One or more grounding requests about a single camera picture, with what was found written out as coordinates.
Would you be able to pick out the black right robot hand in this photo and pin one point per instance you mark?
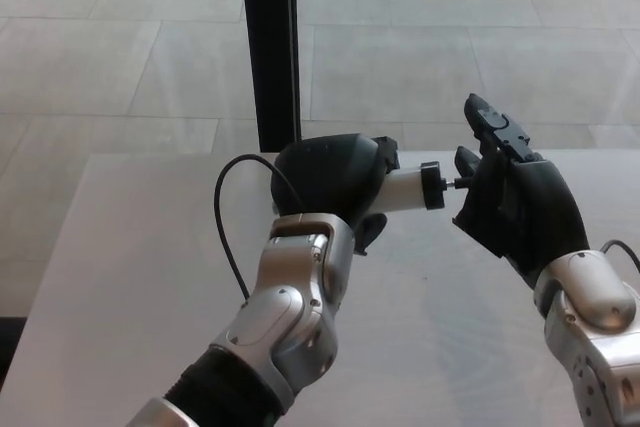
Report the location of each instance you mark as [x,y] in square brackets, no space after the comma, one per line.
[535,207]

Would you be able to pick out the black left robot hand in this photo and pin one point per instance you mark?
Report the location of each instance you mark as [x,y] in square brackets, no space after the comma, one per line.
[325,177]

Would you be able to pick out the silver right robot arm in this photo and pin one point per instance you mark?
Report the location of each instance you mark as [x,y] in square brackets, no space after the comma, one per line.
[590,317]

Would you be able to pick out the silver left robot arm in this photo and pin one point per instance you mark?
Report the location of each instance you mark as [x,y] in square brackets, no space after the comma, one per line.
[280,317]

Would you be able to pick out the black vertical metal post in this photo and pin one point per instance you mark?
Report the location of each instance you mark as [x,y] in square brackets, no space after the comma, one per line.
[270,47]

